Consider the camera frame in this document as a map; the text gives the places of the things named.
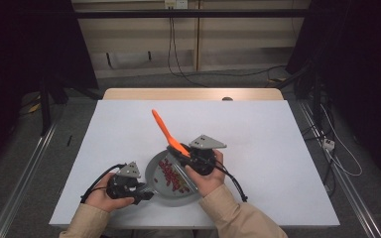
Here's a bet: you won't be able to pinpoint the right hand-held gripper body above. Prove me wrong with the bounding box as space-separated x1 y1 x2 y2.
184 133 228 177

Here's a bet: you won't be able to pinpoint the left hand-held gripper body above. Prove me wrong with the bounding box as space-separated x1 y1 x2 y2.
105 161 144 201

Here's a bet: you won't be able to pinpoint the grey dustpan with orange edge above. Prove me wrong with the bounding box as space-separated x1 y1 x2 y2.
142 149 203 208

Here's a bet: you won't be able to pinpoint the red beans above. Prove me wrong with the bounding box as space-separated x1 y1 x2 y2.
153 158 191 195

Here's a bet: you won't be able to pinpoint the orange brush with grey bristles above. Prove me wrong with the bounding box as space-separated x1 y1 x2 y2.
151 108 200 193

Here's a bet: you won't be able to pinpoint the person's right hand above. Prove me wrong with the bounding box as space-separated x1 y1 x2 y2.
185 149 226 198

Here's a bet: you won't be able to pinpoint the person's left hand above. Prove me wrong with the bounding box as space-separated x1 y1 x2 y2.
84 172 135 213

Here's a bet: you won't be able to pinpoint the wooden table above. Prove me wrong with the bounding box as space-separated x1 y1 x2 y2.
102 87 285 102

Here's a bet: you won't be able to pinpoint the white table board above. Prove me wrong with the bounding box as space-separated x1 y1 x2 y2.
49 99 341 230

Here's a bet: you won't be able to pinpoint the black metal stand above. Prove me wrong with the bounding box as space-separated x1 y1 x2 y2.
37 73 70 137

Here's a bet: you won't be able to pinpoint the white power strip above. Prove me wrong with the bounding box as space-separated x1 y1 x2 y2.
321 137 336 151

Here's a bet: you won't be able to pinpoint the black horizontal bar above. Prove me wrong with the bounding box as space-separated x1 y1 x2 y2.
73 8 313 20

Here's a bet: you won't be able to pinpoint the black curtain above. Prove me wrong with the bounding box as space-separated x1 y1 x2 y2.
0 0 99 173
285 0 381 191

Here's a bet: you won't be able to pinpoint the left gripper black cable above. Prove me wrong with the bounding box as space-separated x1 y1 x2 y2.
79 163 127 204

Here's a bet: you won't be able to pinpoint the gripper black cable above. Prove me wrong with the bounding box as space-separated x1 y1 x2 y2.
79 163 127 204
206 156 249 203

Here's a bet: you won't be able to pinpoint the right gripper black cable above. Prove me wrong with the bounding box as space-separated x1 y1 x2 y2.
206 156 249 203

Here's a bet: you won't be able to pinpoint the black hanging wall cable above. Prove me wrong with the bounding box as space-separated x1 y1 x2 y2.
167 16 210 89

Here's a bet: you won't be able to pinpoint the black cable along floor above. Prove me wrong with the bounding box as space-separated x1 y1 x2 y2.
178 64 288 79

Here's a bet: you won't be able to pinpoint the aluminium floor rail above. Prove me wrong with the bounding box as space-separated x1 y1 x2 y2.
0 121 60 238
297 100 381 238

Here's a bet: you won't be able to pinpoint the white wall socket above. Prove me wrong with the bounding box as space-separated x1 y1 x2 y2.
164 0 190 10

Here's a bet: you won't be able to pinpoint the white cable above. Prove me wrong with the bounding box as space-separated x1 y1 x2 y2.
319 103 364 178

